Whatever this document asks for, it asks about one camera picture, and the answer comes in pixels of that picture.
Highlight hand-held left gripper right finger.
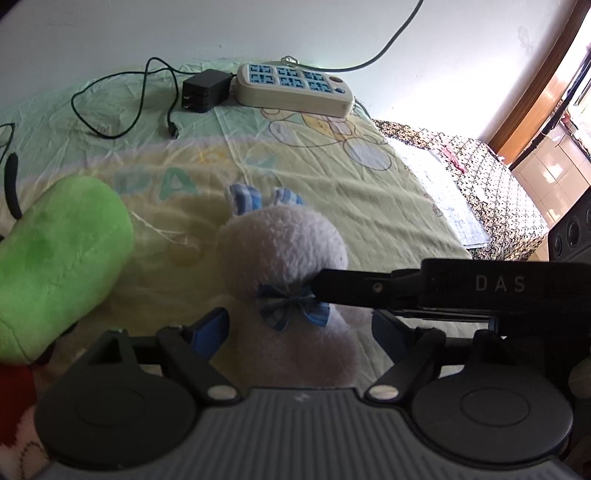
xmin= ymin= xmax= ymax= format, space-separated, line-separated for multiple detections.
xmin=364 ymin=309 xmax=514 ymax=406

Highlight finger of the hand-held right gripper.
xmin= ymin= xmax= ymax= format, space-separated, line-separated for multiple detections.
xmin=310 ymin=268 xmax=428 ymax=309

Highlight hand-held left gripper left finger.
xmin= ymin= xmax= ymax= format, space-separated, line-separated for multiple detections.
xmin=76 ymin=307 xmax=243 ymax=407

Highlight pale plush with blue bow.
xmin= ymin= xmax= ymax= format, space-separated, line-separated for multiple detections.
xmin=217 ymin=184 xmax=374 ymax=388

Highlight green plush toy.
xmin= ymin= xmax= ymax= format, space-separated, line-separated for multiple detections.
xmin=0 ymin=176 xmax=136 ymax=366

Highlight stack of white papers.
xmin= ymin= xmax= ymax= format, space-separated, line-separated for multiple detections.
xmin=388 ymin=138 xmax=492 ymax=250

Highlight pink ribbon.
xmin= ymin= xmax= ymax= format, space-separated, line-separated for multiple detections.
xmin=441 ymin=145 xmax=465 ymax=174

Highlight beige power strip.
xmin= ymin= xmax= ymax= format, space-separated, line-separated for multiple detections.
xmin=235 ymin=62 xmax=355 ymax=117

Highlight black power adapter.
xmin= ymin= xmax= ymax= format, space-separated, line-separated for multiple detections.
xmin=181 ymin=69 xmax=233 ymax=113

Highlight black eyeglasses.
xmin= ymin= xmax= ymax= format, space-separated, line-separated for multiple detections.
xmin=0 ymin=122 xmax=20 ymax=220

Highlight wooden door frame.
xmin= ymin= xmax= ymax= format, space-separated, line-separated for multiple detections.
xmin=478 ymin=0 xmax=591 ymax=160

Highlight black adapter cable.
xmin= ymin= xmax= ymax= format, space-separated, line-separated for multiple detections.
xmin=71 ymin=56 xmax=185 ymax=139

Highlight grey power cord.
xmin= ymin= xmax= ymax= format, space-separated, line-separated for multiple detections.
xmin=295 ymin=0 xmax=424 ymax=75

